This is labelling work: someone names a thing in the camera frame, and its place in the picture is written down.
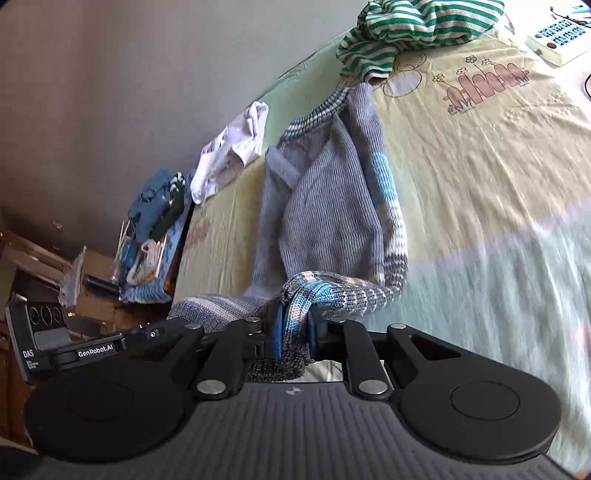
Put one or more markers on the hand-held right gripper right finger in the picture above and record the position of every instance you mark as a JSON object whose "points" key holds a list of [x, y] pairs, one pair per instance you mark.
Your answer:
{"points": [[314, 333]]}

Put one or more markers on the grey blue-striped knit sweater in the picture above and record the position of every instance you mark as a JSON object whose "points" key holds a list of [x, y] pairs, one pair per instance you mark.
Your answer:
{"points": [[323, 207]]}

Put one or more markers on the green white striped garment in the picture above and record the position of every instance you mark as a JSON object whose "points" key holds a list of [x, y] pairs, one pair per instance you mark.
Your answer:
{"points": [[406, 32]]}

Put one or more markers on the white device with blue buttons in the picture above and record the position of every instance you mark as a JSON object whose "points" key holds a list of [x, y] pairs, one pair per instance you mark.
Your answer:
{"points": [[558, 37]]}

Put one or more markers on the black cylinder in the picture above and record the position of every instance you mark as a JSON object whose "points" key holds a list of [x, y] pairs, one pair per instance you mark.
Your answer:
{"points": [[99, 285]]}

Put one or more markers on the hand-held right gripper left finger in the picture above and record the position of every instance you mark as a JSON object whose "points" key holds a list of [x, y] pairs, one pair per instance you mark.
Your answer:
{"points": [[278, 333]]}

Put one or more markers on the pale green yellow bed sheet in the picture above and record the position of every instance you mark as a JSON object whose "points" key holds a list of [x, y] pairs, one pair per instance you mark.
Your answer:
{"points": [[485, 207]]}

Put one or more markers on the dark blue cloth pile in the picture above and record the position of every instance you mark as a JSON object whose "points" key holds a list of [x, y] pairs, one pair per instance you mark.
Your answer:
{"points": [[152, 203]]}

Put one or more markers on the cardboard box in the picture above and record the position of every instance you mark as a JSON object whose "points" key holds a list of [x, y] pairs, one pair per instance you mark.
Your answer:
{"points": [[32, 263]]}

